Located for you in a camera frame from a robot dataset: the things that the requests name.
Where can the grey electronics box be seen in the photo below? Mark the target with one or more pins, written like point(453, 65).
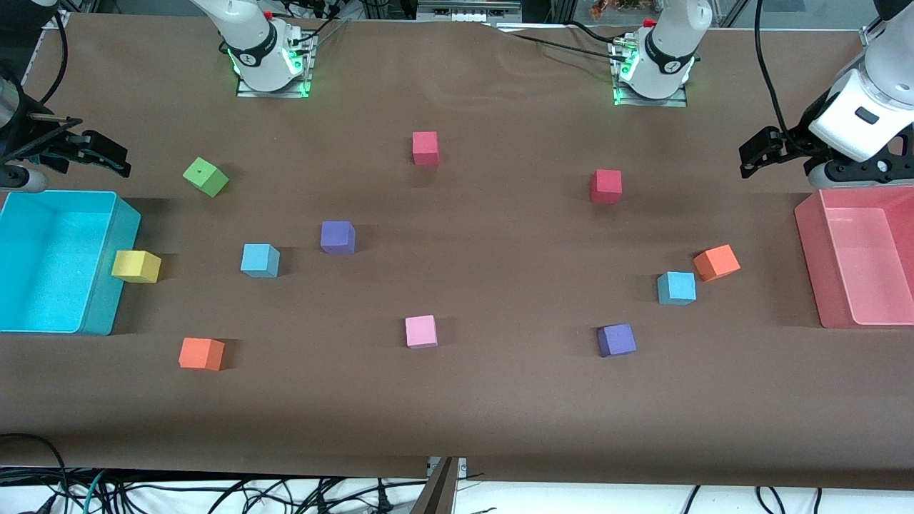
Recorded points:
point(468, 11)

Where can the yellow foam cube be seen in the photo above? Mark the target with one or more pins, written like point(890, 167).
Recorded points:
point(134, 265)

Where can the cyan plastic bin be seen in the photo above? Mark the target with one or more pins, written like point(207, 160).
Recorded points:
point(50, 264)

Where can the small metal bracket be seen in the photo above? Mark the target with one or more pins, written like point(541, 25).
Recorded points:
point(461, 465)

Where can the green foam cube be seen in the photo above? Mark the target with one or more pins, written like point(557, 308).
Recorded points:
point(206, 175)

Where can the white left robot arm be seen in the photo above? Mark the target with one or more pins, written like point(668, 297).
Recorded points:
point(671, 50)

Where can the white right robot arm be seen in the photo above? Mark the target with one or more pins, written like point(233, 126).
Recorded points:
point(250, 43)

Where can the grey metal bar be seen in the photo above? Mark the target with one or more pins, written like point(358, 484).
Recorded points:
point(437, 496)

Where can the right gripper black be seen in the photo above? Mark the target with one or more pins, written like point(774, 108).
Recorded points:
point(48, 147)

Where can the light blue foam cube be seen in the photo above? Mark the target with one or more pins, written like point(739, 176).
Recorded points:
point(257, 258)
point(675, 287)

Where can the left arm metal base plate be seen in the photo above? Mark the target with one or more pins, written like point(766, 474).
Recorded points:
point(671, 102)

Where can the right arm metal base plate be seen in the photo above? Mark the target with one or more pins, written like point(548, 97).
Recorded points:
point(250, 93)

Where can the purple foam cube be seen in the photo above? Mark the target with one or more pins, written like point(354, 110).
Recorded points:
point(335, 235)
point(615, 339)

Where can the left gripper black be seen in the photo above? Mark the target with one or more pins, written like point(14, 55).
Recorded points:
point(797, 143)

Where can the orange foam cube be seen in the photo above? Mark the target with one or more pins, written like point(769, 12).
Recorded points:
point(198, 353)
point(715, 262)

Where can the red foam cube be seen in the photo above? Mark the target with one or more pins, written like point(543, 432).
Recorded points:
point(425, 145)
point(607, 183)

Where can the pink plastic bin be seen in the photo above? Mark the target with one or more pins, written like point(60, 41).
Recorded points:
point(864, 264)

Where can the brown table cover mat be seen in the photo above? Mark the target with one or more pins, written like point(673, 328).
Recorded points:
point(500, 400)

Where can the pink foam cube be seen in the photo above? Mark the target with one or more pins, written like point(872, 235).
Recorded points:
point(420, 330)

